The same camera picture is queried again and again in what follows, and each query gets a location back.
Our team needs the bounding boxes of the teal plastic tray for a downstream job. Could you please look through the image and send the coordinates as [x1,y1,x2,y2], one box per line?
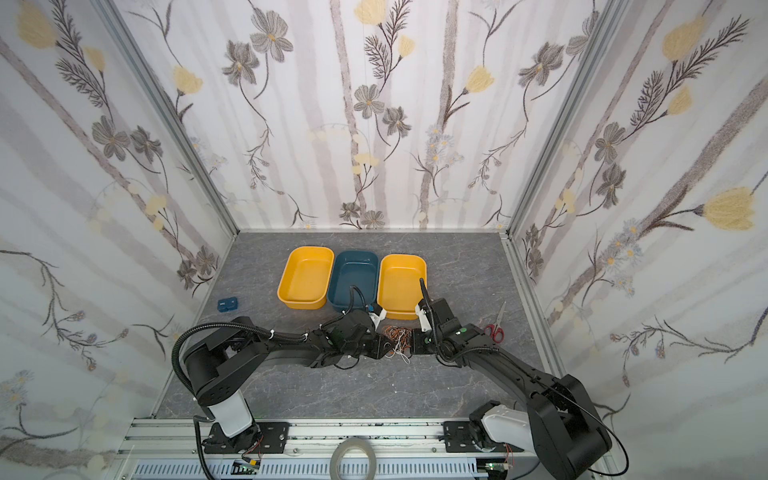
[327,250,379,312]

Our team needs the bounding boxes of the orange cable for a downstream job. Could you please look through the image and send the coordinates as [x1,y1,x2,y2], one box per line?
[383,325,415,355]

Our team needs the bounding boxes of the small blue box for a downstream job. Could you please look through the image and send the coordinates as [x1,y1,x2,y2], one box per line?
[217,297,239,313]

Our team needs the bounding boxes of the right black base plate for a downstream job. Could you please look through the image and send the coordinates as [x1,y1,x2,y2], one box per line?
[439,420,523,454]

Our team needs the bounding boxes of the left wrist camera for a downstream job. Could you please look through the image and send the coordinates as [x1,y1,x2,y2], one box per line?
[368,304,387,330]

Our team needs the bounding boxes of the right yellow plastic tray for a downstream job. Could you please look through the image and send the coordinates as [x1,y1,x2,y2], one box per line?
[377,254,428,321]

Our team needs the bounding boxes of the tape roll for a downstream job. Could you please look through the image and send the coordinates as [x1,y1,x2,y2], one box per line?
[329,437,378,480]

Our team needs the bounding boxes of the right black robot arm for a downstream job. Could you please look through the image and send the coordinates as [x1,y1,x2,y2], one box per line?
[418,298,618,479]

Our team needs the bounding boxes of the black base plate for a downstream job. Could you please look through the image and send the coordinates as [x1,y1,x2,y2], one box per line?
[439,420,523,454]
[202,422,290,455]

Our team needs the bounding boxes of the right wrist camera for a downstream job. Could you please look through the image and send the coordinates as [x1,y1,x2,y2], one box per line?
[414,305,432,332]

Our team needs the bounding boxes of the yellow plastic tray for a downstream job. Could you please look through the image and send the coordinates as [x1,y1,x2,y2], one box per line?
[377,254,428,321]
[277,246,335,310]

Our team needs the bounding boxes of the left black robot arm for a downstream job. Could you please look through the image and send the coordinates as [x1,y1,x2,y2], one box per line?
[171,310,393,449]

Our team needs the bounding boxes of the left yellow plastic tray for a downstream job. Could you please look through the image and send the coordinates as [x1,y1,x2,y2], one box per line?
[277,246,335,310]

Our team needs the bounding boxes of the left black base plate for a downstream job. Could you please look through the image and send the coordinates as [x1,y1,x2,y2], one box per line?
[202,422,290,455]

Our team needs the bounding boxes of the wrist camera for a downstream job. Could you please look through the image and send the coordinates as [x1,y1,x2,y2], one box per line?
[368,304,387,330]
[414,305,432,332]

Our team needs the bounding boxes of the red handled scissors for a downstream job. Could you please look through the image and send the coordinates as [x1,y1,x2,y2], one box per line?
[484,301,506,344]

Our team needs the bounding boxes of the aluminium mounting rail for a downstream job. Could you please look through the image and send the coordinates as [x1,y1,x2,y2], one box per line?
[105,418,551,479]

